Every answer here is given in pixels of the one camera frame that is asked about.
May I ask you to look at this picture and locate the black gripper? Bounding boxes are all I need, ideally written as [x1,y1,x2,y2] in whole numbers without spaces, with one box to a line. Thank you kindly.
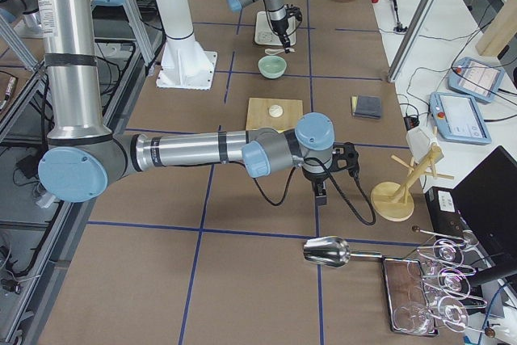
[302,158,331,205]
[271,18,291,53]

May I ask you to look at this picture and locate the white ceramic spoon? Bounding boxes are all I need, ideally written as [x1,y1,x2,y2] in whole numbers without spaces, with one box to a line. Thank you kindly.
[264,48,296,56]

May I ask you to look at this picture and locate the green ceramic bowl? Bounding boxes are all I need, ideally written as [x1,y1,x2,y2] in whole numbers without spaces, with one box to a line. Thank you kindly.
[258,55,287,79]

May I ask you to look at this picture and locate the white steamed bun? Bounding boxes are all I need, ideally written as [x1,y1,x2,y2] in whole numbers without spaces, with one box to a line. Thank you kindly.
[268,104,284,118]

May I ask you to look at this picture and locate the white bear tray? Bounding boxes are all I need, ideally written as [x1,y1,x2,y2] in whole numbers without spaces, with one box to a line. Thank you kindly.
[254,11,297,47]

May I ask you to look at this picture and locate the metal scoop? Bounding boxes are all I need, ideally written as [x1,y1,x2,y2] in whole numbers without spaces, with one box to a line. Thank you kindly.
[303,236,383,267]

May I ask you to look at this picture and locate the wooden mug tree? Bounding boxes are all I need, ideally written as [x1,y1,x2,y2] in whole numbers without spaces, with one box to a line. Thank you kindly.
[370,142,454,222]

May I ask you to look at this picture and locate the wooden cutting board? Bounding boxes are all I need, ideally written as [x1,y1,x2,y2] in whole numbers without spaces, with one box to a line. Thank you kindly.
[246,98,304,132]

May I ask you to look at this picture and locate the grey folded cloth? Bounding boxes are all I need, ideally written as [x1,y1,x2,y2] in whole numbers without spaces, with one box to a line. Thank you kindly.
[351,95,382,120]

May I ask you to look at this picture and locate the black glass rack tray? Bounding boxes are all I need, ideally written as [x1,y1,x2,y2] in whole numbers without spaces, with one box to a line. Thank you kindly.
[381,257,439,338]

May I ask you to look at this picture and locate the lower teach pendant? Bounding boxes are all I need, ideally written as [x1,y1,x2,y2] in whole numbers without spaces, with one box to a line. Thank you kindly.
[429,92,492,145]

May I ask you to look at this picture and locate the teach pendant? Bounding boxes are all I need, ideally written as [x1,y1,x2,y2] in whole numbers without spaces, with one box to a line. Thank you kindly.
[448,57,506,103]
[429,92,492,145]

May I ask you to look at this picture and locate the clear wine glass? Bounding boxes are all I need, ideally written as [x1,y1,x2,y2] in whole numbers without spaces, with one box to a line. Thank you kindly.
[393,302,433,335]

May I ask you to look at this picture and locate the black monitor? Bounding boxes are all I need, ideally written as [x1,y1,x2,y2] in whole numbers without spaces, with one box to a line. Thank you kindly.
[452,146,516,259]

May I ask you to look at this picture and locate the upper teach pendant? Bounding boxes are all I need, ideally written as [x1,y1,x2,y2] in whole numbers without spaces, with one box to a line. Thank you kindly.
[448,57,506,103]

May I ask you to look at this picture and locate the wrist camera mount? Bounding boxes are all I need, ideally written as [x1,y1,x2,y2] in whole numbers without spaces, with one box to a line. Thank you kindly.
[331,142,359,176]
[286,5,303,23]

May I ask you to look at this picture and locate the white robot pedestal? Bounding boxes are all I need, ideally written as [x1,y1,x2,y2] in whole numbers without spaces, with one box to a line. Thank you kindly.
[156,0,217,90]

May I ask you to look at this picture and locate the aluminium frame post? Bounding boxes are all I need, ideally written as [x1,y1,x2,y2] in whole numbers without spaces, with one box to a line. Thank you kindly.
[387,0,435,82]

